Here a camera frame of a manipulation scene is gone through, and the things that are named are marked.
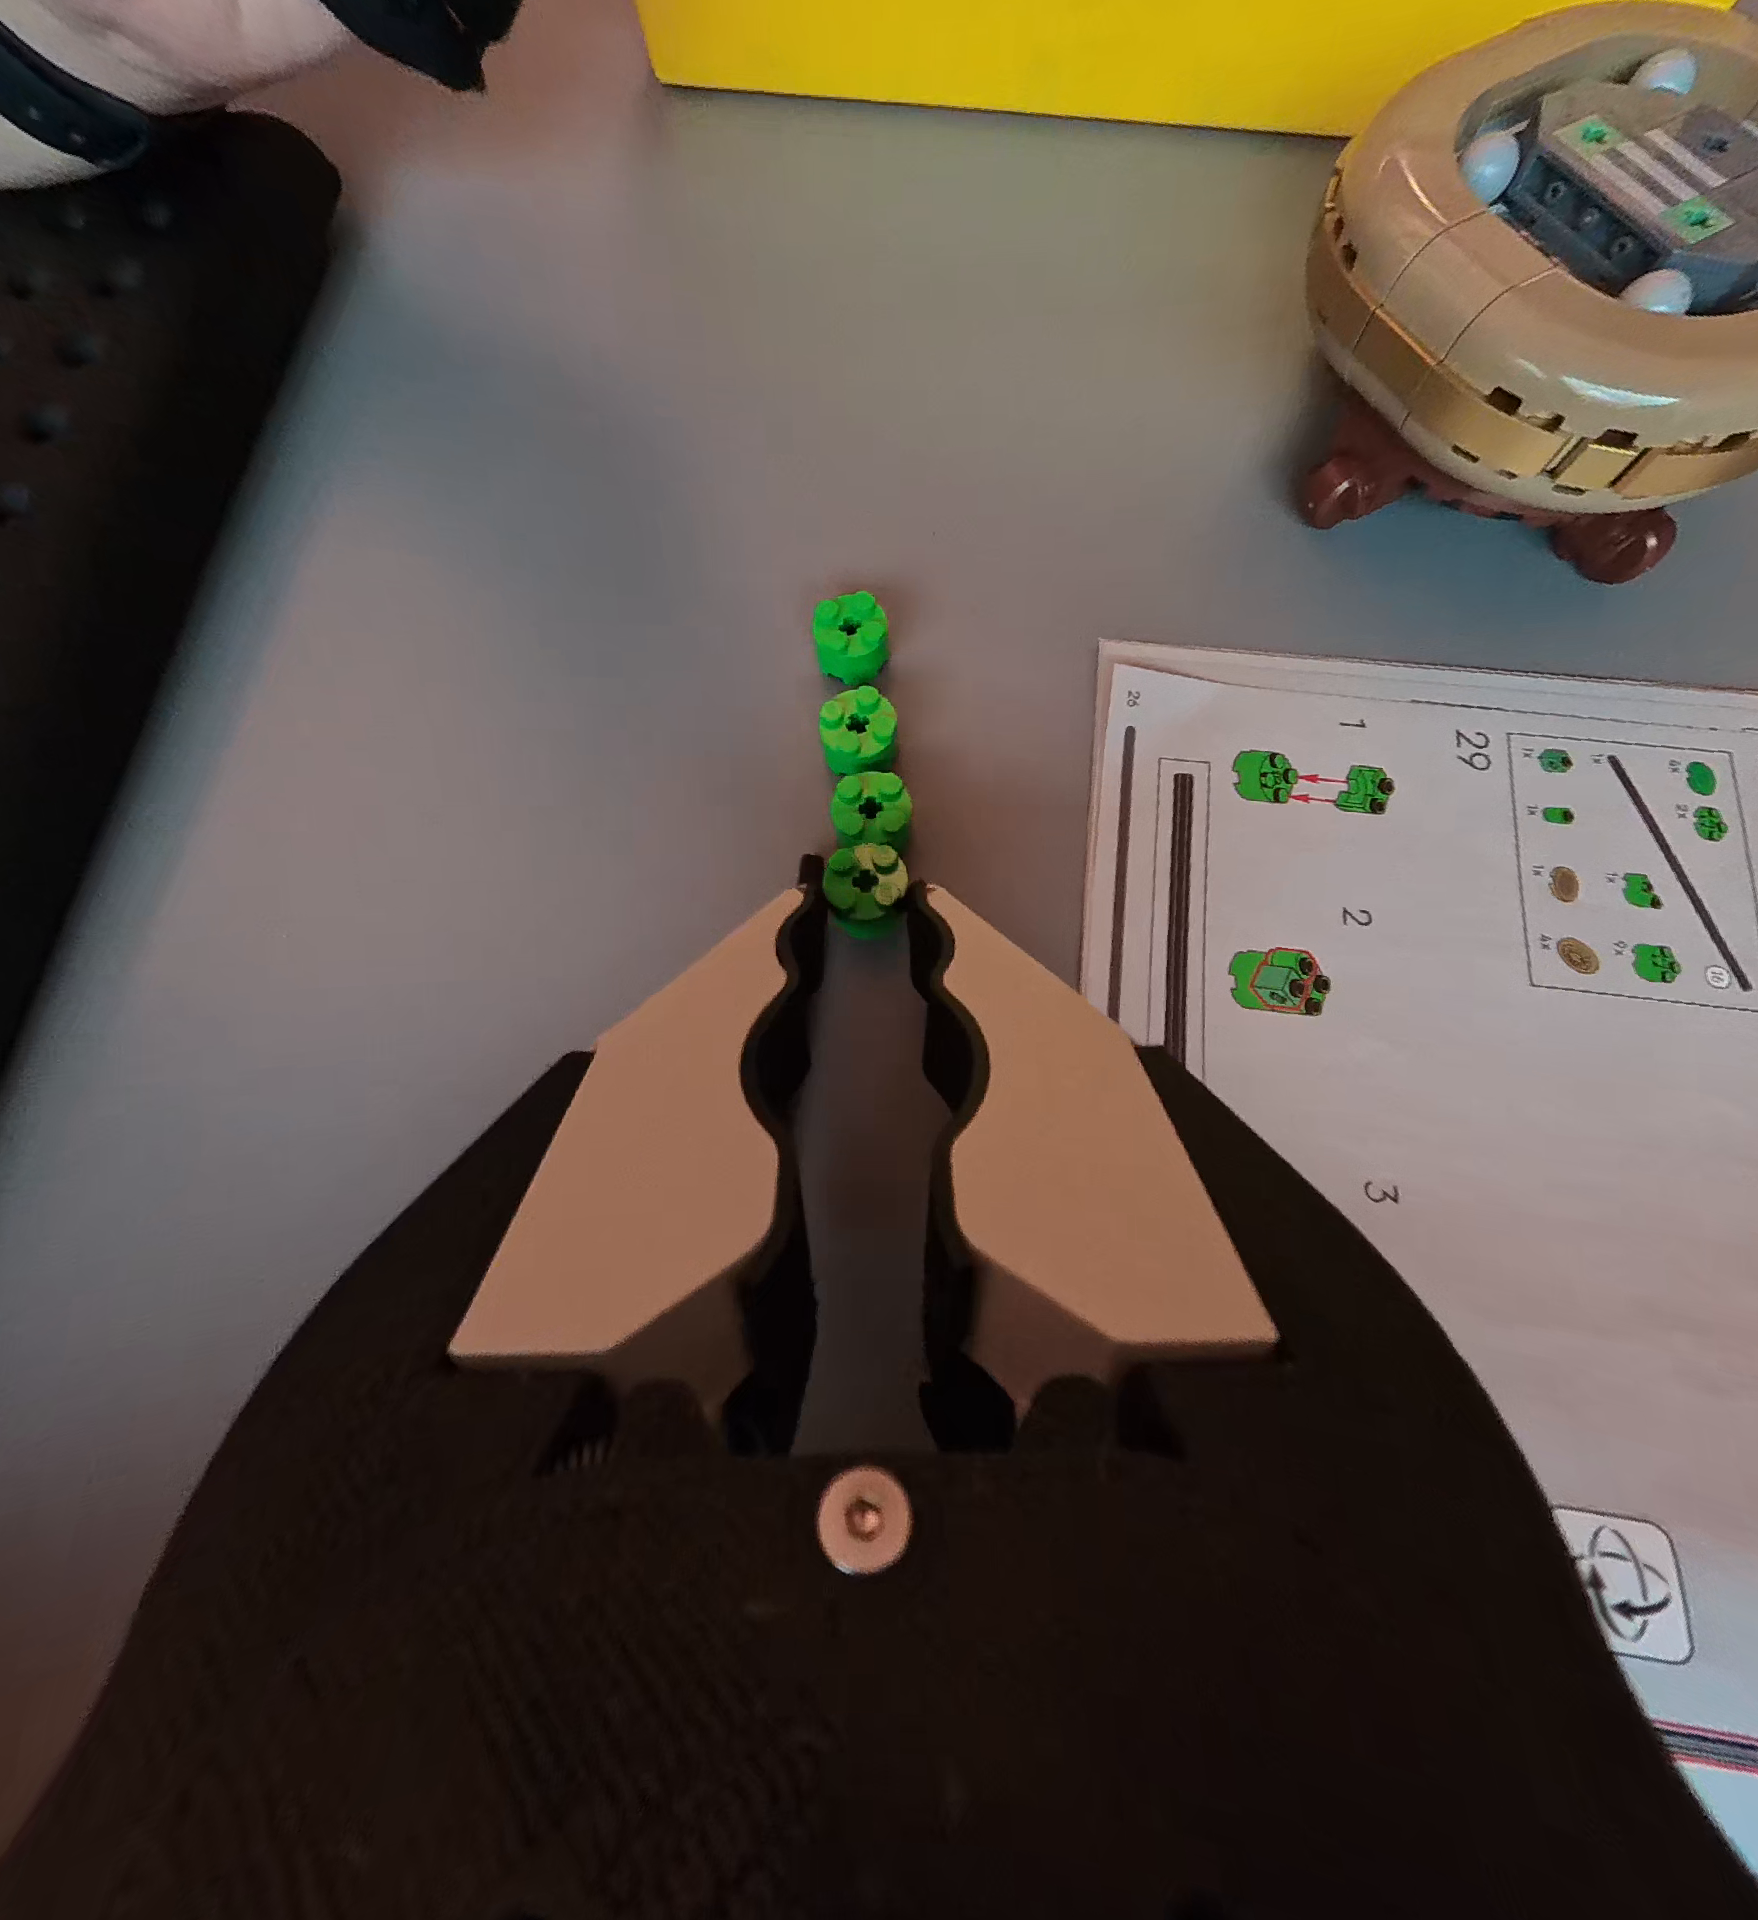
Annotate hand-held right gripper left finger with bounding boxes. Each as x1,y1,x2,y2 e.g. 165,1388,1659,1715
449,885,829,1457

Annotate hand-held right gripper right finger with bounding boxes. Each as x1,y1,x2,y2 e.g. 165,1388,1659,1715
909,885,1283,1455

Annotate green round brick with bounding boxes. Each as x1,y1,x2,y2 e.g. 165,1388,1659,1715
829,769,913,854
809,589,893,684
816,685,899,779
822,842,912,942

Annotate instruction booklet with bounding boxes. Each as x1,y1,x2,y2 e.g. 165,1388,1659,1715
1077,637,1758,1892

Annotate yellow plastic bin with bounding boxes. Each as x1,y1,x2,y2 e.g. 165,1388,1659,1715
636,0,1745,140

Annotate grey desk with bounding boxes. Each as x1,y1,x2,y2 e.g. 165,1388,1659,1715
0,0,1758,1920

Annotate person's left hand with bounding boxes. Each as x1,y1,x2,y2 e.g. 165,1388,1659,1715
60,0,357,116

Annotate black wristband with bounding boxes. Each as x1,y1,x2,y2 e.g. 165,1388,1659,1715
0,0,153,169

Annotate black dotted mat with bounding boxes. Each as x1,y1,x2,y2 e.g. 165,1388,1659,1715
0,113,346,1292

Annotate tan brick-built pot model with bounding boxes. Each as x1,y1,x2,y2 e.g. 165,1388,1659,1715
1303,5,1758,584

